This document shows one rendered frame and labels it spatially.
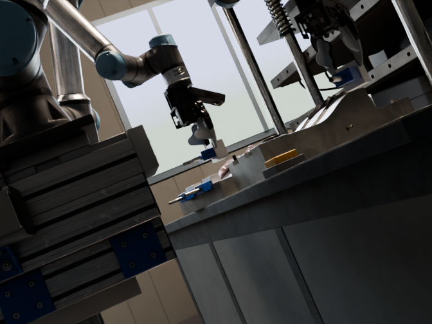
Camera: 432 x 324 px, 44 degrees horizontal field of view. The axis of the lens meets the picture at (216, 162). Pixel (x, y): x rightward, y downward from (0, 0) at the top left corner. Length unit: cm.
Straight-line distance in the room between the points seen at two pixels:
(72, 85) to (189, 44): 267
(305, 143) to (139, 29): 304
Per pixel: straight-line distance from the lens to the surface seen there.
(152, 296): 406
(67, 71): 175
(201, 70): 429
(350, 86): 120
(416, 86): 242
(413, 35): 195
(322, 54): 121
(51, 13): 163
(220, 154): 153
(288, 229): 138
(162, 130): 413
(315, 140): 147
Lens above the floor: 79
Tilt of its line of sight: 4 degrees up
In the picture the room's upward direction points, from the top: 23 degrees counter-clockwise
